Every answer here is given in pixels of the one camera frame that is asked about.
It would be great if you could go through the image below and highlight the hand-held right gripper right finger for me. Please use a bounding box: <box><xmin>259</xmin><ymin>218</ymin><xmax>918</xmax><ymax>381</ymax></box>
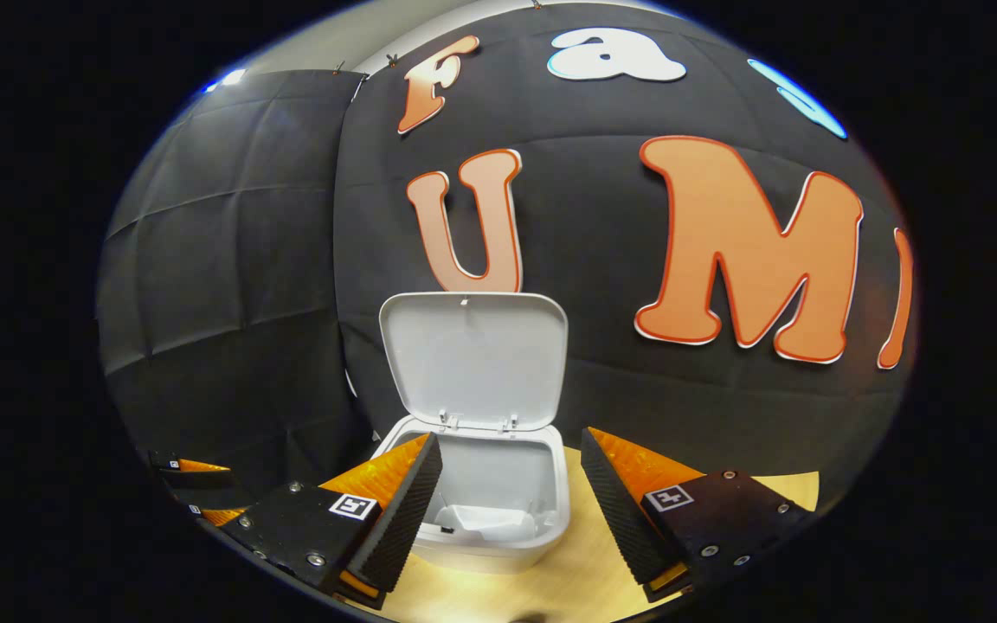
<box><xmin>581</xmin><ymin>426</ymin><xmax>814</xmax><ymax>604</ymax></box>

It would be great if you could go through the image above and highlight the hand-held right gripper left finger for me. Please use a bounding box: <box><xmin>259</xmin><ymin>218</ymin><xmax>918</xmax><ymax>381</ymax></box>
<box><xmin>220</xmin><ymin>431</ymin><xmax>445</xmax><ymax>611</ymax></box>

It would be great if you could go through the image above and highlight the white desktop garbage bin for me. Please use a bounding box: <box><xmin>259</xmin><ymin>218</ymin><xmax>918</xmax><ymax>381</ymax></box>
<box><xmin>370</xmin><ymin>291</ymin><xmax>570</xmax><ymax>575</ymax></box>

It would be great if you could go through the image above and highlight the wooden desktop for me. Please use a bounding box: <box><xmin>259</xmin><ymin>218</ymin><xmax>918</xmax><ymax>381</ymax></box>
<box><xmin>351</xmin><ymin>472</ymin><xmax>821</xmax><ymax>623</ymax></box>

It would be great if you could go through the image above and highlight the black backdrop cloth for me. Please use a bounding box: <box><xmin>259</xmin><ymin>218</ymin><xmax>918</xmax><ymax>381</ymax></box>
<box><xmin>96</xmin><ymin>2</ymin><xmax>917</xmax><ymax>520</ymax></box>

